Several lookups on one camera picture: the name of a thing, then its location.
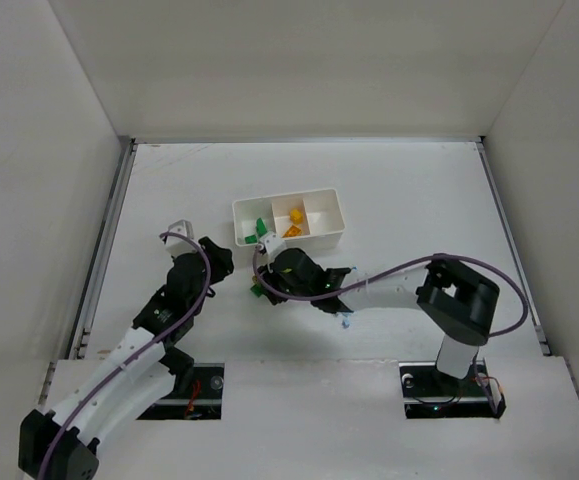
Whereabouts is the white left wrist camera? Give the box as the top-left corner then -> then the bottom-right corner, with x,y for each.
160,220 -> 196,259

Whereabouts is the green yellow lego block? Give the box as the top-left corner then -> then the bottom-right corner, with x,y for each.
282,209 -> 304,238

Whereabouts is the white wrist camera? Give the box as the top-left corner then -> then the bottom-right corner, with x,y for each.
160,220 -> 196,259
259,231 -> 287,263

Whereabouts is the white three-compartment container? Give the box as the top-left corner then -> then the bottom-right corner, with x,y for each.
232,188 -> 345,249

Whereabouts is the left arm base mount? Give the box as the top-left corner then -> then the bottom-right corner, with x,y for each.
138,363 -> 225,421

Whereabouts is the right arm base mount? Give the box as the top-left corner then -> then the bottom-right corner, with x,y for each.
399,360 -> 507,419

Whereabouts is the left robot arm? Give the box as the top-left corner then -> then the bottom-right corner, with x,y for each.
18,235 -> 234,479

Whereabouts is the green yellow lego stack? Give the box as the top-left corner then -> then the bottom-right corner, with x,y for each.
250,275 -> 269,298

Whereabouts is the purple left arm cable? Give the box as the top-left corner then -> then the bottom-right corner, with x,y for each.
36,231 -> 213,480

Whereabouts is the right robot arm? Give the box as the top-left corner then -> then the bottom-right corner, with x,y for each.
255,248 -> 500,380

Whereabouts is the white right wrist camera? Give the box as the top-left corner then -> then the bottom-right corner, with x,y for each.
259,231 -> 287,263

